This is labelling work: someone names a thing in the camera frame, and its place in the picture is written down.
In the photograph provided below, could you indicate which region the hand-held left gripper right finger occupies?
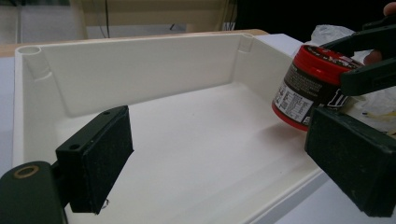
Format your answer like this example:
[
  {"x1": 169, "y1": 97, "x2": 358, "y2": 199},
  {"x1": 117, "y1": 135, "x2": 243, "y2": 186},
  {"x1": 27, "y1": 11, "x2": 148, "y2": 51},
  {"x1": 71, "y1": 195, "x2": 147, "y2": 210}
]
[{"x1": 304, "y1": 106, "x2": 396, "y2": 218}]

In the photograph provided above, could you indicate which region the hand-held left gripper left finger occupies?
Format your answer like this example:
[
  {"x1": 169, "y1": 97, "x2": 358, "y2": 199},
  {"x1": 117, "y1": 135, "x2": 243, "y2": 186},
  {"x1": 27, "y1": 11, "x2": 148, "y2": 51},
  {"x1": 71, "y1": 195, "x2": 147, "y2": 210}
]
[{"x1": 55, "y1": 105, "x2": 134, "y2": 216}]

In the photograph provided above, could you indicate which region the clear plastic bag yellow print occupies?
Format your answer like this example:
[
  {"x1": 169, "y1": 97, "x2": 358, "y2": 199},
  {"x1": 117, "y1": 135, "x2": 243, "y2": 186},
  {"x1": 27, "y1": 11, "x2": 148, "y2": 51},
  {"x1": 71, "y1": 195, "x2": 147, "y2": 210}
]
[{"x1": 292, "y1": 24, "x2": 396, "y2": 138}]

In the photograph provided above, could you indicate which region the red jar black label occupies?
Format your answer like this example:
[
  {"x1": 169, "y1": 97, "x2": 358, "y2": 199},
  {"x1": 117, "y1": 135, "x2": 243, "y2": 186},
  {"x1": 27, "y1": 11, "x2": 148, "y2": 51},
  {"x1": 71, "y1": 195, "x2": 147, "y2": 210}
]
[{"x1": 271, "y1": 44, "x2": 365, "y2": 133}]

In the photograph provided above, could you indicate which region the white plastic bin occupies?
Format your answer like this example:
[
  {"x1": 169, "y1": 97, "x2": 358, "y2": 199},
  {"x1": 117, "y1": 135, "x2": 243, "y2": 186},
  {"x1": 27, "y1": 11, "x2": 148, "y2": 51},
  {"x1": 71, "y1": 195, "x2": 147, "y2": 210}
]
[{"x1": 12, "y1": 32, "x2": 331, "y2": 224}]

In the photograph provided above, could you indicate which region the light wooden shelf unit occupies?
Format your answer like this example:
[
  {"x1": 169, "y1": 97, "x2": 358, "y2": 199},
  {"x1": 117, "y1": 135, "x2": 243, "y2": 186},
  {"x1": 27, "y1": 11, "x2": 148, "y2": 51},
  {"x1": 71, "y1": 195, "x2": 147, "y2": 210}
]
[{"x1": 69, "y1": 0, "x2": 237, "y2": 34}]

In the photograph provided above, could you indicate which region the black hanging cable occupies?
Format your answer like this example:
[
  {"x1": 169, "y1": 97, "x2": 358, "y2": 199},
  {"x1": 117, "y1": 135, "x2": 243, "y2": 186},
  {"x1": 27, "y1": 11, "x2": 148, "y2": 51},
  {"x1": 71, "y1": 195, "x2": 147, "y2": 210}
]
[{"x1": 104, "y1": 0, "x2": 111, "y2": 39}]

